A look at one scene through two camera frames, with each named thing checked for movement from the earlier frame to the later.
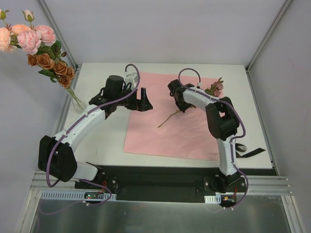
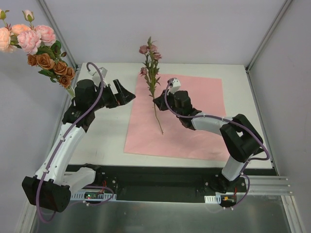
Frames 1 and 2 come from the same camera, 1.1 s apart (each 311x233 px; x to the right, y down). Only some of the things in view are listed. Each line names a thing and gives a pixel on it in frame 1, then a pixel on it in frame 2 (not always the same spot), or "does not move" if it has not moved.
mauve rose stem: (214, 89) to (151, 71)
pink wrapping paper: (166, 130) does not move
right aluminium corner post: (265, 39) does not move
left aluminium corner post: (77, 65) does not move
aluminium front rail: (257, 185) does not move
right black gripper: (177, 96) to (166, 101)
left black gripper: (136, 101) to (114, 94)
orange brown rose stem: (58, 71) does not move
